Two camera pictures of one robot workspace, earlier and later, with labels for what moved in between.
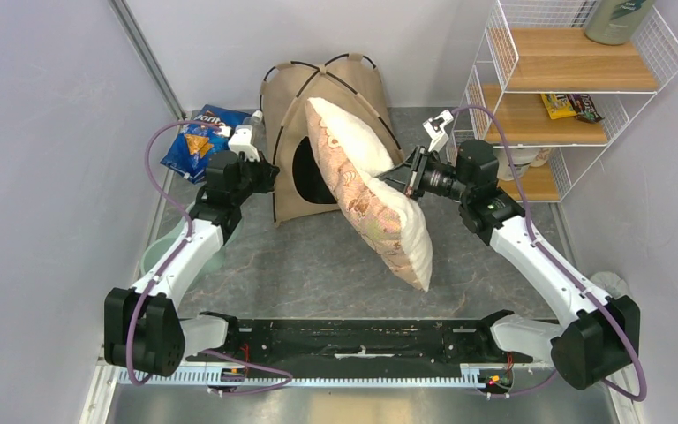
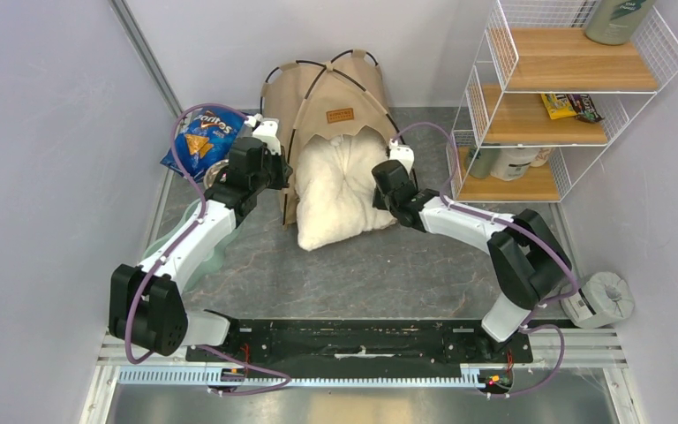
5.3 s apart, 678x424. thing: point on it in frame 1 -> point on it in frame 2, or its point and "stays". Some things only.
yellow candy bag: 559,105 stays
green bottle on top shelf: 613,22 stays
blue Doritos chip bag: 195,145 stays
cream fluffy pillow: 361,165 -> 334,185
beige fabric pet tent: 300,183 stays
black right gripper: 408,177 -> 377,200
